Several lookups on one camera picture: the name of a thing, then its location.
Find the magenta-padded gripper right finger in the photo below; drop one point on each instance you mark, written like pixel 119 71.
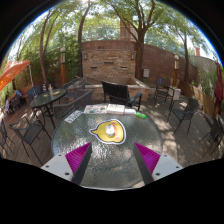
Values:
pixel 164 165

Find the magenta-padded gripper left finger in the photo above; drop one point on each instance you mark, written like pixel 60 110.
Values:
pixel 59 164

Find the white computer mouse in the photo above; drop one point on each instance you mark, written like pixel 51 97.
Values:
pixel 110 130

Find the yellow chick-shaped mouse pad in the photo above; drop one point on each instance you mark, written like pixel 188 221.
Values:
pixel 99 132

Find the dark mesh metal armchair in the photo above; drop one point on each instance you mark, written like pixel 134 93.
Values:
pixel 31 131
pixel 215 131
pixel 190 106

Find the white licence plate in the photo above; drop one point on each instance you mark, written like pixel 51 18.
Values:
pixel 73 116

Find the green wipes packet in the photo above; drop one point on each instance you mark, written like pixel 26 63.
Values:
pixel 141 115

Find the small white blue box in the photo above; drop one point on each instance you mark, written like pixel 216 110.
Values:
pixel 130 111

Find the colourful printed paper sheet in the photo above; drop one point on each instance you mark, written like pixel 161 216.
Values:
pixel 95 109

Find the dark round patio table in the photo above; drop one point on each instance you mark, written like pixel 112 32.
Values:
pixel 48 98

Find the dark wicker chair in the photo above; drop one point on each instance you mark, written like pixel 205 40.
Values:
pixel 75 83
pixel 80 100

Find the white flat box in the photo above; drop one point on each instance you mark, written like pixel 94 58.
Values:
pixel 111 109
pixel 120 109

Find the blue patio chair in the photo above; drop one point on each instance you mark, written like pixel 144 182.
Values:
pixel 34 92

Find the low stone planter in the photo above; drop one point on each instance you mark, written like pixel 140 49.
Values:
pixel 95 91

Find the black metal patio chair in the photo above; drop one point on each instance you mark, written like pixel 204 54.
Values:
pixel 163 84

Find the person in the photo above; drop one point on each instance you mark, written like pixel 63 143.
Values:
pixel 15 95

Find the black wooden slatted chair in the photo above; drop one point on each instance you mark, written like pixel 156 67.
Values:
pixel 115 90

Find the red closed umbrella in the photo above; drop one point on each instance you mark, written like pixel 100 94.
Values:
pixel 219 85

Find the orange canopy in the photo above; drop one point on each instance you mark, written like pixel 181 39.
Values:
pixel 11 71

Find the brown-trunked tree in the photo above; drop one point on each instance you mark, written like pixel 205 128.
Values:
pixel 80 50
pixel 139 60

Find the wooden lamp post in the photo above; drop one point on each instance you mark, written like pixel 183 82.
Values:
pixel 176 73
pixel 62 68

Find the grey wall utility box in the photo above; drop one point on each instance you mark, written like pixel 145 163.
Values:
pixel 146 73

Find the black wall lantern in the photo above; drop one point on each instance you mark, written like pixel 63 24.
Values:
pixel 85 56
pixel 132 56

